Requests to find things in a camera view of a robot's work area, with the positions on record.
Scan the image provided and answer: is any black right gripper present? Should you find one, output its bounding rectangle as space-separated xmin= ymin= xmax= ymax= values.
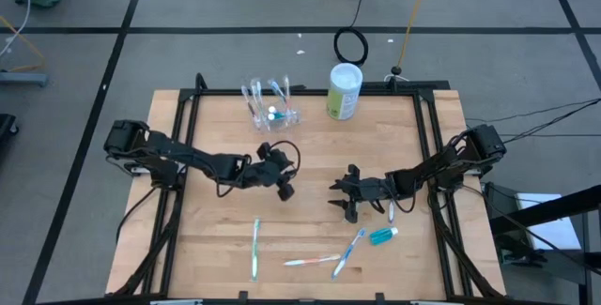
xmin=327 ymin=163 xmax=393 ymax=224

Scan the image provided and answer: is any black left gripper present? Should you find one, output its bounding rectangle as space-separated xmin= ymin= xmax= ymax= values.
xmin=243 ymin=141 xmax=296 ymax=202

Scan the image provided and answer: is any clear plastic cup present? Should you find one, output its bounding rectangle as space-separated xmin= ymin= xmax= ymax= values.
xmin=244 ymin=102 xmax=302 ymax=133

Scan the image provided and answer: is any teal toothpaste tube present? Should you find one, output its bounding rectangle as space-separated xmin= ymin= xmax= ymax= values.
xmin=368 ymin=226 xmax=400 ymax=247

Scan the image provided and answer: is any blue white toothbrush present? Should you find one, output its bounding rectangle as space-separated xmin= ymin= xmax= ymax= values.
xmin=267 ymin=79 xmax=287 ymax=112
xmin=330 ymin=227 xmax=368 ymax=282

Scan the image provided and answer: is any green white toothbrush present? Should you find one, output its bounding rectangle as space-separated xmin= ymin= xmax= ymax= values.
xmin=250 ymin=217 xmax=262 ymax=283
xmin=251 ymin=78 xmax=265 ymax=121

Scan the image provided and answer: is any white green wipes canister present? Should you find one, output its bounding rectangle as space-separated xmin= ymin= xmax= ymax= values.
xmin=326 ymin=62 xmax=364 ymax=121

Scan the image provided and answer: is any black metal stand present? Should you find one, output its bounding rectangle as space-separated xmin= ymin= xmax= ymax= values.
xmin=483 ymin=182 xmax=601 ymax=305

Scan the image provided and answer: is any white box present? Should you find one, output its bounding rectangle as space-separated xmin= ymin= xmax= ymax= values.
xmin=514 ymin=191 xmax=583 ymax=252

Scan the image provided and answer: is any grey floor base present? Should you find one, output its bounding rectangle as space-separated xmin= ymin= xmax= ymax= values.
xmin=0 ymin=70 xmax=51 ymax=88

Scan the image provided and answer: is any black floor object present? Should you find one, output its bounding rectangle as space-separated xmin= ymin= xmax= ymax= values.
xmin=0 ymin=113 xmax=20 ymax=151

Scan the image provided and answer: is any black aluminium table frame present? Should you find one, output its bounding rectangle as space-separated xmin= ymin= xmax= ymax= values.
xmin=105 ymin=72 xmax=508 ymax=305

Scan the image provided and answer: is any black coiled floor cable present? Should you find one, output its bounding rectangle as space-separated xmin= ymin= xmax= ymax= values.
xmin=332 ymin=0 xmax=371 ymax=67

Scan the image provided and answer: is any yellow hanging cable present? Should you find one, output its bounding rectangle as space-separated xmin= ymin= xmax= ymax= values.
xmin=391 ymin=0 xmax=436 ymax=77

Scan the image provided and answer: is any black power cable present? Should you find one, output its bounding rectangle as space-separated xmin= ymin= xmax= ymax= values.
xmin=464 ymin=98 xmax=601 ymax=138

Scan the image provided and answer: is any orange floor cable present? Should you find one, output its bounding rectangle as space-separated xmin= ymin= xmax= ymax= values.
xmin=0 ymin=13 xmax=48 ymax=74

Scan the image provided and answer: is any white floor cable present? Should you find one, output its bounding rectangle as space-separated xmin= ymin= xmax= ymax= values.
xmin=0 ymin=0 xmax=32 ymax=57

